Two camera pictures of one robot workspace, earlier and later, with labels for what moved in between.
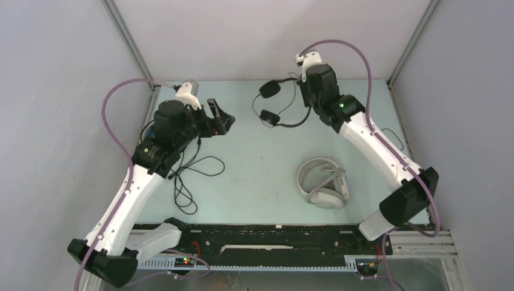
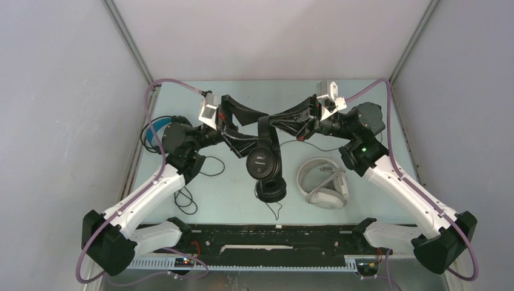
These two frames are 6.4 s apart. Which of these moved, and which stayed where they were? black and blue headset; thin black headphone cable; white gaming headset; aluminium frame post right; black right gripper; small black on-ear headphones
Moved: small black on-ear headphones; thin black headphone cable; black right gripper
Stayed: white gaming headset; aluminium frame post right; black and blue headset
